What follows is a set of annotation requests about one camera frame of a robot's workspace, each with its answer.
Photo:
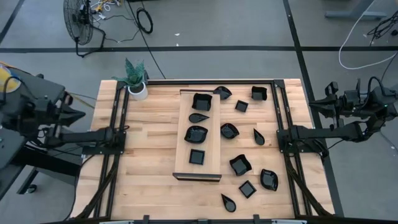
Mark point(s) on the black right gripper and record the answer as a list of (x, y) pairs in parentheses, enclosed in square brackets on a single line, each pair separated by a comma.
[(331, 88)]

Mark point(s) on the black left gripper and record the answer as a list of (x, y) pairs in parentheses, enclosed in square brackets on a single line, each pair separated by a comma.
[(57, 132)]

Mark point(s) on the black wavy square bowl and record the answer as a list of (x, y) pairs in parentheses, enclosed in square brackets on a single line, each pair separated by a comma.
[(193, 95), (259, 93), (202, 102), (240, 165)]

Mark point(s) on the black leaf-shaped plate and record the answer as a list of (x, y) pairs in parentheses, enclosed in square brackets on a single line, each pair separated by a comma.
[(186, 137), (269, 180), (196, 135), (223, 93), (229, 131)]

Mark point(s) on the black teardrop plate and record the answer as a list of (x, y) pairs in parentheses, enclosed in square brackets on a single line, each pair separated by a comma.
[(196, 118), (259, 139), (206, 117), (229, 205)]

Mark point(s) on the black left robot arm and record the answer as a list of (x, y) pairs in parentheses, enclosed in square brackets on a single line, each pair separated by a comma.
[(87, 137)]

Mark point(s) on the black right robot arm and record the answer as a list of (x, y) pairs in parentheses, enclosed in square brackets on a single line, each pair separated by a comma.
[(326, 132)]

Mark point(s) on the black side table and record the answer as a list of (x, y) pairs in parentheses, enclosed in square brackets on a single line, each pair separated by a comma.
[(43, 84)]

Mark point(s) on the green plant white pot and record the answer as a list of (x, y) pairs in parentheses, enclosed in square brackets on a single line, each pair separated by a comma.
[(138, 93)]

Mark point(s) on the black caster wheel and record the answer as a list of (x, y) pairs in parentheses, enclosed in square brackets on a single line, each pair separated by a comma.
[(32, 188)]

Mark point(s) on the grey desk foot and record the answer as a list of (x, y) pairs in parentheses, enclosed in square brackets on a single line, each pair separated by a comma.
[(354, 14)]

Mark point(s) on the black floor fan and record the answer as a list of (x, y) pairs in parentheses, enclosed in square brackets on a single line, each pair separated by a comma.
[(81, 17)]

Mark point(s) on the white power strip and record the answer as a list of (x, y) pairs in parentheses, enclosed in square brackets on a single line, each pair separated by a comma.
[(101, 15)]

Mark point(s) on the long wooden tray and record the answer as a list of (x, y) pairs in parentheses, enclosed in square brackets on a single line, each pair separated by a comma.
[(214, 121)]

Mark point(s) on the silver aluminium bar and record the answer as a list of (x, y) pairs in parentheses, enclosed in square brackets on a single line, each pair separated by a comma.
[(289, 222), (116, 222)]

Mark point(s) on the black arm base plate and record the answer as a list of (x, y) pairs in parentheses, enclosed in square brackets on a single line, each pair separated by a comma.
[(281, 149), (93, 151)]

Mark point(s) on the black aluminium table frame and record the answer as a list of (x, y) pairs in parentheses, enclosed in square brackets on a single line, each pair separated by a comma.
[(248, 82)]

